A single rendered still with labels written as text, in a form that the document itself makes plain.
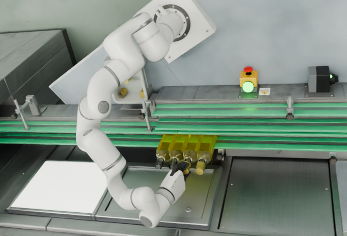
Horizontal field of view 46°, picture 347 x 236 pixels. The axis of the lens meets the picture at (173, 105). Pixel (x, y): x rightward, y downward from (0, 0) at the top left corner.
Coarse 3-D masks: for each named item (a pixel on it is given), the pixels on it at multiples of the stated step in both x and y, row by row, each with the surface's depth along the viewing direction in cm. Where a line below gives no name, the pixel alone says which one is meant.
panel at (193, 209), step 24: (144, 168) 187; (168, 168) 184; (192, 168) 181; (216, 168) 178; (192, 192) 169; (216, 192) 167; (72, 216) 169; (96, 216) 166; (120, 216) 163; (168, 216) 159; (192, 216) 158
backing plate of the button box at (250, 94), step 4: (240, 88) 178; (240, 92) 175; (244, 92) 175; (248, 92) 174; (252, 92) 174; (256, 92) 173; (240, 96) 172; (244, 96) 172; (248, 96) 172; (252, 96) 171; (256, 96) 170
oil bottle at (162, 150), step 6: (162, 138) 178; (168, 138) 178; (162, 144) 175; (168, 144) 174; (156, 150) 172; (162, 150) 171; (168, 150) 171; (156, 156) 171; (162, 156) 170; (168, 156) 171
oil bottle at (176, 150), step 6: (174, 138) 177; (180, 138) 176; (186, 138) 176; (174, 144) 173; (180, 144) 173; (174, 150) 170; (180, 150) 169; (174, 156) 168; (180, 156) 169; (180, 162) 170
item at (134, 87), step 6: (108, 60) 182; (138, 72) 189; (132, 78) 192; (138, 78) 191; (126, 84) 195; (132, 84) 194; (138, 84) 193; (144, 84) 184; (132, 90) 196; (138, 90) 195; (144, 90) 185; (114, 96) 191; (126, 96) 195; (132, 96) 194; (138, 96) 193; (120, 102) 192; (126, 102) 191; (132, 102) 191; (138, 102) 190
